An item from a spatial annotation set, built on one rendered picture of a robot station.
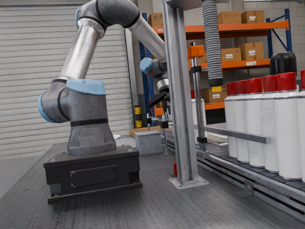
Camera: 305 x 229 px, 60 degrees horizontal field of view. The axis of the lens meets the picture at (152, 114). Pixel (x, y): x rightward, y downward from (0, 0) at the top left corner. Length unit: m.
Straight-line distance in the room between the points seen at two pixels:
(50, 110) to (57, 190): 0.29
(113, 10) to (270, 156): 0.76
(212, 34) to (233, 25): 4.51
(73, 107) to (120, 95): 4.23
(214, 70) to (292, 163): 0.24
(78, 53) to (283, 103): 0.72
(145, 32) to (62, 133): 4.09
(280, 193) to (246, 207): 0.07
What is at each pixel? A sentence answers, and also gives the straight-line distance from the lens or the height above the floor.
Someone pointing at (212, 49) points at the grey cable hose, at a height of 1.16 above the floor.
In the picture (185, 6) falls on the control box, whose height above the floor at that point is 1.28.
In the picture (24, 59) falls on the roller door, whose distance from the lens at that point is 5.23.
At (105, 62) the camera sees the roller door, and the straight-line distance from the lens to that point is 5.10.
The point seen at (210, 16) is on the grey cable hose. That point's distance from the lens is 0.62.
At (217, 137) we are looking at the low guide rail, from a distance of 0.94.
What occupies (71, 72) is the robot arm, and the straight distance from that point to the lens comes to 0.98.
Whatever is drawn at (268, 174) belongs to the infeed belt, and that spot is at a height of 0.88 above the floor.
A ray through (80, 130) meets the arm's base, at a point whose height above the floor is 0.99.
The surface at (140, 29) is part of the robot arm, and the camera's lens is 1.13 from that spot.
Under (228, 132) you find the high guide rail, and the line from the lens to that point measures 0.70.
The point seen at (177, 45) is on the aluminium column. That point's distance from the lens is 0.71.
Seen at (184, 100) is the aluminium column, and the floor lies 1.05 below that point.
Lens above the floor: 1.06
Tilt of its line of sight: 3 degrees down
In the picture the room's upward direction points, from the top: 6 degrees counter-clockwise
